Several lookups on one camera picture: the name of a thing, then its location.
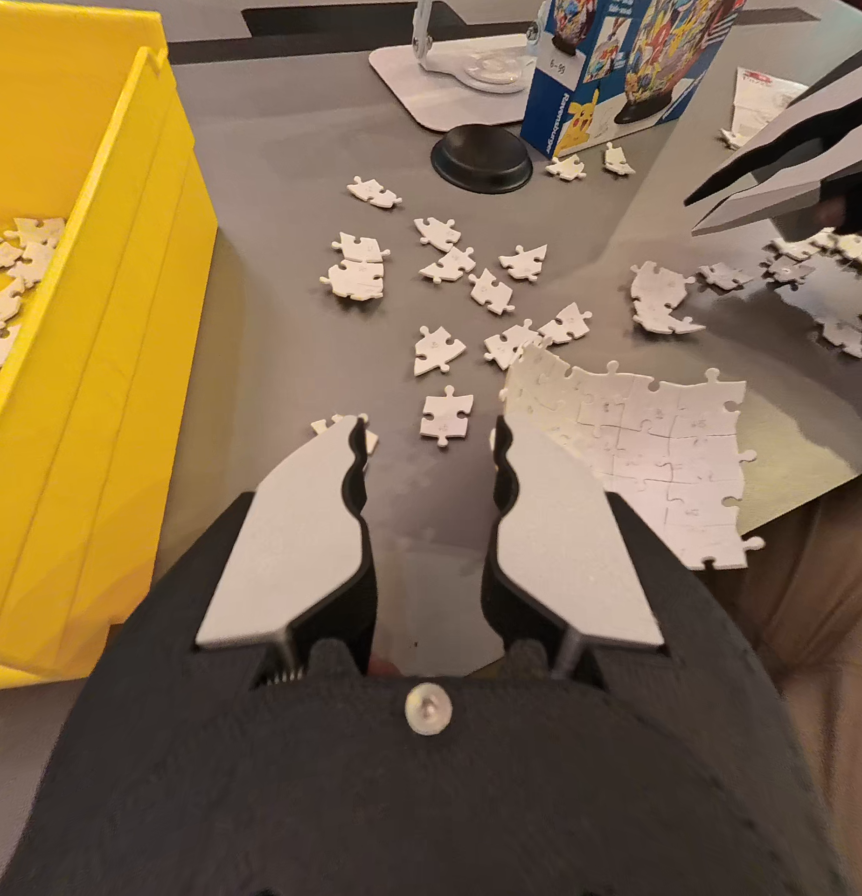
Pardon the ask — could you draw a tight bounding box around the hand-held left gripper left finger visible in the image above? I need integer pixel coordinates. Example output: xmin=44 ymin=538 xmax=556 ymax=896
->
xmin=195 ymin=415 xmax=377 ymax=676

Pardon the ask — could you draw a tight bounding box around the curved joined puzzle strip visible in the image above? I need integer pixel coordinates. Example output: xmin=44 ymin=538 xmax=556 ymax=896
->
xmin=630 ymin=261 xmax=706 ymax=336

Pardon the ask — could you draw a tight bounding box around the partly built white puzzle ball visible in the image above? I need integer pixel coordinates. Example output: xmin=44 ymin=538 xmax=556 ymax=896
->
xmin=501 ymin=336 xmax=766 ymax=571

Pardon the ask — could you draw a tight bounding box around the heap of white puzzle pieces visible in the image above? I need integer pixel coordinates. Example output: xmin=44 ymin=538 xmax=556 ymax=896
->
xmin=0 ymin=217 xmax=67 ymax=372

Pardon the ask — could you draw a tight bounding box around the white rounded flat pad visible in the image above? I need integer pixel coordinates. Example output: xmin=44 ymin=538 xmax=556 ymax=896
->
xmin=369 ymin=35 xmax=544 ymax=133

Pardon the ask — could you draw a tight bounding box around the colourful cardboard puzzle box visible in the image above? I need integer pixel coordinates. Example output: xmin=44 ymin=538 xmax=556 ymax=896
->
xmin=521 ymin=0 xmax=747 ymax=158

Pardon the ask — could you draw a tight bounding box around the joined white puzzle strip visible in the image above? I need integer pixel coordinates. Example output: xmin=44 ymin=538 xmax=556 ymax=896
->
xmin=319 ymin=231 xmax=391 ymax=302

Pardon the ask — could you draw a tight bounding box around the white jointed lamp arm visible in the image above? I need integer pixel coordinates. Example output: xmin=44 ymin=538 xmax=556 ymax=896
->
xmin=413 ymin=0 xmax=440 ymax=71

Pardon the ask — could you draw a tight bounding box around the white printed instruction sheet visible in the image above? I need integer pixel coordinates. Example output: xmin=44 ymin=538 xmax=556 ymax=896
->
xmin=728 ymin=66 xmax=811 ymax=146

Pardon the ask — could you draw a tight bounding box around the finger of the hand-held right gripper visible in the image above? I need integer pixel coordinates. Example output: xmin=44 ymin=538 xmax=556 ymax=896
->
xmin=685 ymin=41 xmax=862 ymax=206
xmin=691 ymin=118 xmax=862 ymax=238

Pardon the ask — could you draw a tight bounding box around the black round stand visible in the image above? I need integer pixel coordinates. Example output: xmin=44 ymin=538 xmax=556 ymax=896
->
xmin=431 ymin=125 xmax=535 ymax=195

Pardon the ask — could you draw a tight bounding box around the yellow plastic bin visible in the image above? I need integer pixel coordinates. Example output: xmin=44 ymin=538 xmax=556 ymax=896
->
xmin=0 ymin=0 xmax=218 ymax=690

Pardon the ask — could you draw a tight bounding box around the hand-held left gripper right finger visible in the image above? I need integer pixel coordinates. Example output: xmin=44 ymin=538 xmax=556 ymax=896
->
xmin=481 ymin=414 xmax=666 ymax=681

